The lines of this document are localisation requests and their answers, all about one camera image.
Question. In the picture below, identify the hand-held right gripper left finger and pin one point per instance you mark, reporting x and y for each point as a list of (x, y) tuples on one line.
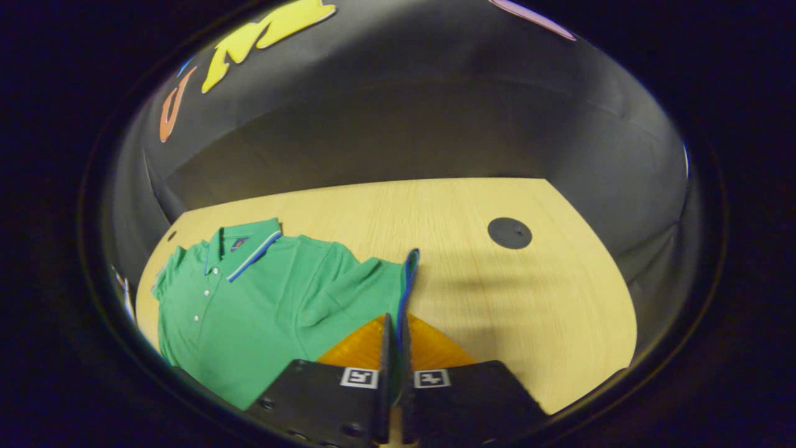
[(385, 361)]

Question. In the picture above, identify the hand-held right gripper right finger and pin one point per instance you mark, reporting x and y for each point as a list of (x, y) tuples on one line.
[(405, 354)]

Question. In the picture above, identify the green T-shirt with collar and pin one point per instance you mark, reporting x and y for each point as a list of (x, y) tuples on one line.
[(261, 311)]

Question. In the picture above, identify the black backdrop cloth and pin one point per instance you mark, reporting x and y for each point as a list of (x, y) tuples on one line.
[(404, 112)]

